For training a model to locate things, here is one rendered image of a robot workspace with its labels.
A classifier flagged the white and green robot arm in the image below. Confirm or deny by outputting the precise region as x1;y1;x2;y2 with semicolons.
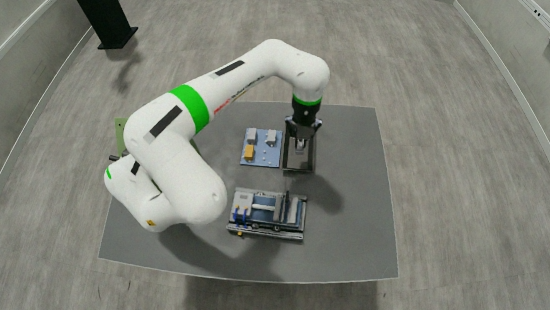
104;39;330;232

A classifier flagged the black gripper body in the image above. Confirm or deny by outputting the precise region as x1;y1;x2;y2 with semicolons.
292;111;316;125

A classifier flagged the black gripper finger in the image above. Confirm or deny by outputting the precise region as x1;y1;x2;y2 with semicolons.
285;116;298;148
303;119;322;148

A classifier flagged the yellow-orange block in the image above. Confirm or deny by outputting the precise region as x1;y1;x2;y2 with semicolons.
244;145;254;161

